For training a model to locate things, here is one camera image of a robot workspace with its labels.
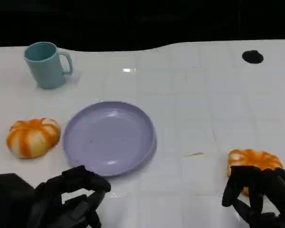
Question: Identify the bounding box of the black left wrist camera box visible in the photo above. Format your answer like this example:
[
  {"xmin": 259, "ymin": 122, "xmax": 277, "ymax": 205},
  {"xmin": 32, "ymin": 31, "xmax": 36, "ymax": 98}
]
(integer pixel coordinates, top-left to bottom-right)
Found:
[{"xmin": 0, "ymin": 173, "xmax": 36, "ymax": 214}]

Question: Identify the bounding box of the orange and white toy bread roll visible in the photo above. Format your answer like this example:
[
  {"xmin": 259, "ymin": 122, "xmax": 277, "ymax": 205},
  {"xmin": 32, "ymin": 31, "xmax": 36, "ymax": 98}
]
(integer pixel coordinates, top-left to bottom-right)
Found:
[
  {"xmin": 227, "ymin": 149, "xmax": 284, "ymax": 197},
  {"xmin": 6, "ymin": 117, "xmax": 62, "ymax": 160}
]

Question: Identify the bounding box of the lilac plate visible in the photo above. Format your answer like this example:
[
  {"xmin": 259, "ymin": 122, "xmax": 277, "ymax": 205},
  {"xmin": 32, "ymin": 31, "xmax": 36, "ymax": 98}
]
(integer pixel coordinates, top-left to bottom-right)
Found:
[{"xmin": 62, "ymin": 101, "xmax": 157, "ymax": 177}]

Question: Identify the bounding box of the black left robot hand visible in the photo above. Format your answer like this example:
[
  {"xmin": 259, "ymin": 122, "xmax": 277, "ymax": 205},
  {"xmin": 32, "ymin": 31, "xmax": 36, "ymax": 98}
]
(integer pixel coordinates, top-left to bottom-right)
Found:
[{"xmin": 28, "ymin": 165, "xmax": 112, "ymax": 228}]

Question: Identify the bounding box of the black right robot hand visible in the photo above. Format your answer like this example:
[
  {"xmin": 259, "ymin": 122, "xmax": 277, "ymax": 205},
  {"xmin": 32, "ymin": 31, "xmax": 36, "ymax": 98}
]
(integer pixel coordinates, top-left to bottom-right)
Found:
[{"xmin": 222, "ymin": 165, "xmax": 285, "ymax": 228}]

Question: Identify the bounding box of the black round table grommet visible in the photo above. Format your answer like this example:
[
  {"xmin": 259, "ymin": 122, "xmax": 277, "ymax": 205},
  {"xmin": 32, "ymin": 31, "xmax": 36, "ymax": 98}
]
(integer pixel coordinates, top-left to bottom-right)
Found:
[{"xmin": 242, "ymin": 50, "xmax": 264, "ymax": 64}]

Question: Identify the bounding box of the pale green mug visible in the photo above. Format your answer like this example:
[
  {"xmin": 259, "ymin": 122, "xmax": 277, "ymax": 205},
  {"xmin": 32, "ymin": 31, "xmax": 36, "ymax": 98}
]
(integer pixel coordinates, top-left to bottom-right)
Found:
[{"xmin": 23, "ymin": 41, "xmax": 74, "ymax": 90}]

